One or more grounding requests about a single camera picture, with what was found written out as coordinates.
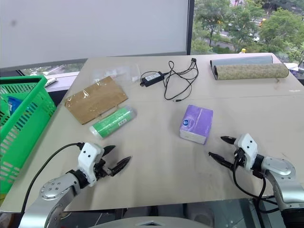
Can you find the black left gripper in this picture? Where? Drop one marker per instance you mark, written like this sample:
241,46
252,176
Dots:
102,170

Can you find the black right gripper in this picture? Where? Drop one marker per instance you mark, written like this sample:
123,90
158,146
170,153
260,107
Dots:
240,156

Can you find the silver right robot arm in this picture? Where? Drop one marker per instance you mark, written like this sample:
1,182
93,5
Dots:
281,174

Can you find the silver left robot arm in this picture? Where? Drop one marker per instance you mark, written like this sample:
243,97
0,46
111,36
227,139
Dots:
55,192

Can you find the green plastic shopping basket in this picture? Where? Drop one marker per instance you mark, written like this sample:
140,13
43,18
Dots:
20,126

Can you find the blue packet in basket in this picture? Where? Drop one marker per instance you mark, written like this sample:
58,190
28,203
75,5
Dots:
13,104

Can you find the green garbage bag roll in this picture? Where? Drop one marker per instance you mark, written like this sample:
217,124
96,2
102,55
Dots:
113,122

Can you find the purple tissue pack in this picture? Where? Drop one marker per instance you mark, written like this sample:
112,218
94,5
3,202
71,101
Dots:
196,124

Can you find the brown speckled rolled mat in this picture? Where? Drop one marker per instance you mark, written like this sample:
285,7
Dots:
250,71

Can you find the clear plastic bag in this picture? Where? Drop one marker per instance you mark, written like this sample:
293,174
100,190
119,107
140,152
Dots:
114,73

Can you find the grey rolled mat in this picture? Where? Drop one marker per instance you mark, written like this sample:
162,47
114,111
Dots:
242,60

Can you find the white object on sill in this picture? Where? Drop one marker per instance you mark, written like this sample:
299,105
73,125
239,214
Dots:
51,81

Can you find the white roller blind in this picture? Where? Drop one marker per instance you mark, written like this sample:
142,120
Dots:
93,29

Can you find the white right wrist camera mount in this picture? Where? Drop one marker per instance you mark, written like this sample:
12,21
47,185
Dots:
247,148

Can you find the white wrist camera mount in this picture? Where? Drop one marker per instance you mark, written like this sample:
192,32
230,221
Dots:
247,148
89,158

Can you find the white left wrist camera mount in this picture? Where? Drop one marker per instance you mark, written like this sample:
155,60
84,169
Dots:
89,158

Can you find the dark window frame post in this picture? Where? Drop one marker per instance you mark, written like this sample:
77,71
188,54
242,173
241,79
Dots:
190,27

